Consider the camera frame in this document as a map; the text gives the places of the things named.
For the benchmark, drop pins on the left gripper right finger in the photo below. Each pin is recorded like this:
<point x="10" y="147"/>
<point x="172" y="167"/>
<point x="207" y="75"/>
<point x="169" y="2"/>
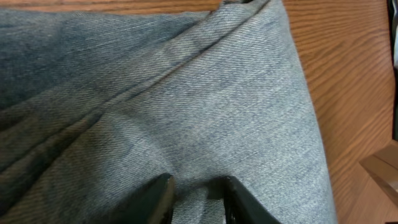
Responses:
<point x="240" y="206"/>

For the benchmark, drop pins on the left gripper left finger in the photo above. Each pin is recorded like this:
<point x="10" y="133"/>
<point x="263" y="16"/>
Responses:
<point x="152" y="204"/>

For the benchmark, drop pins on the light blue denim jeans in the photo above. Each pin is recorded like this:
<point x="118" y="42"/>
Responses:
<point x="94" y="106"/>

